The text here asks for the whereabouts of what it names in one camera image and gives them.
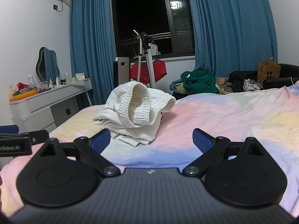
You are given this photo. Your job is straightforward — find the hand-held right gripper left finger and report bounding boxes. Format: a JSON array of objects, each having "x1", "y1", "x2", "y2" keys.
[{"x1": 38, "y1": 129, "x2": 121, "y2": 177}]

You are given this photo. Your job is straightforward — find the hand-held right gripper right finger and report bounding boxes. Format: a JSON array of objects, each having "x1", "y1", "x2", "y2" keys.
[{"x1": 182, "y1": 128, "x2": 264, "y2": 177}]

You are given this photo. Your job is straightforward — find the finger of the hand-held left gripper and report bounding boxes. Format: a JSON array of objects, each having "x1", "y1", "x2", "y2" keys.
[
  {"x1": 0, "y1": 125, "x2": 19, "y2": 134},
  {"x1": 20, "y1": 130, "x2": 50, "y2": 145}
]

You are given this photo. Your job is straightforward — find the white knit jacket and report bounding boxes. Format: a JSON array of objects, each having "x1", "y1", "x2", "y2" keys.
[{"x1": 93, "y1": 81, "x2": 176, "y2": 148}]

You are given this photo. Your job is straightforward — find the white patterned clothes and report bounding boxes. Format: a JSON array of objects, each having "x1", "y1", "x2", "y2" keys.
[{"x1": 243, "y1": 79, "x2": 262, "y2": 91}]

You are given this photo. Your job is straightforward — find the metal clothes rack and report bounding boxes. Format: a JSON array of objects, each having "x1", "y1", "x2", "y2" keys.
[{"x1": 132, "y1": 29, "x2": 160, "y2": 89}]

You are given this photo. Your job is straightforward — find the white dressing table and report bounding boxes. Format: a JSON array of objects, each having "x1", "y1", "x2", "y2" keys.
[{"x1": 9, "y1": 77, "x2": 93, "y2": 134}]

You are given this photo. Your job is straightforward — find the pastel rainbow bed sheet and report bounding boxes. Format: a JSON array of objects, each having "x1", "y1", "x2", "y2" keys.
[{"x1": 0, "y1": 80, "x2": 299, "y2": 218}]

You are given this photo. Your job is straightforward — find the orange tray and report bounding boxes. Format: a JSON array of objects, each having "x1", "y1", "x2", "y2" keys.
[{"x1": 13, "y1": 90, "x2": 38, "y2": 100}]

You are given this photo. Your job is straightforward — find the green garment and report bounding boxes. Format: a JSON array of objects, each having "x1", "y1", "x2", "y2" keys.
[{"x1": 180, "y1": 68, "x2": 220, "y2": 96}]

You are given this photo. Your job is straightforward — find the black garment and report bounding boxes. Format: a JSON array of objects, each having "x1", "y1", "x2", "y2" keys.
[{"x1": 228, "y1": 70, "x2": 247, "y2": 93}]

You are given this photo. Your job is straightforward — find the wavy vanity mirror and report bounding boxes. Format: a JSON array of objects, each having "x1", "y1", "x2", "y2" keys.
[{"x1": 36, "y1": 47, "x2": 60, "y2": 83}]

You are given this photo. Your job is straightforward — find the white standing panel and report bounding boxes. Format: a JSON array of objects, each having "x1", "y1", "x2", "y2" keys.
[{"x1": 115, "y1": 56, "x2": 130, "y2": 87}]

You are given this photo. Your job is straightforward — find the red garment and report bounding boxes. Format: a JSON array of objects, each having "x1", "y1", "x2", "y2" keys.
[{"x1": 130, "y1": 59, "x2": 168, "y2": 85}]

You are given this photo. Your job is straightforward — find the brown paper bag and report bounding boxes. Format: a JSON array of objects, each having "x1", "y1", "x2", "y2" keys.
[{"x1": 257, "y1": 53, "x2": 282, "y2": 87}]

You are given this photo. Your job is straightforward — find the blue curtain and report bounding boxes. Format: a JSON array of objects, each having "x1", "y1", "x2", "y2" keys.
[
  {"x1": 69, "y1": 0, "x2": 118, "y2": 113},
  {"x1": 185, "y1": 0, "x2": 280, "y2": 78}
]

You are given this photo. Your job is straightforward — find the black sofa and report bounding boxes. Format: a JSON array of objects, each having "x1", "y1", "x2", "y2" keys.
[{"x1": 245, "y1": 63, "x2": 299, "y2": 90}]

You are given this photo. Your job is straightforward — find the dark framed window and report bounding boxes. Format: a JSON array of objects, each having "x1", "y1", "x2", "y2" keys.
[{"x1": 108, "y1": 0, "x2": 196, "y2": 60}]

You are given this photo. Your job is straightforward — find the metal drying rail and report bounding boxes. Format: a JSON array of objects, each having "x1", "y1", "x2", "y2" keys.
[{"x1": 120, "y1": 32, "x2": 171, "y2": 45}]

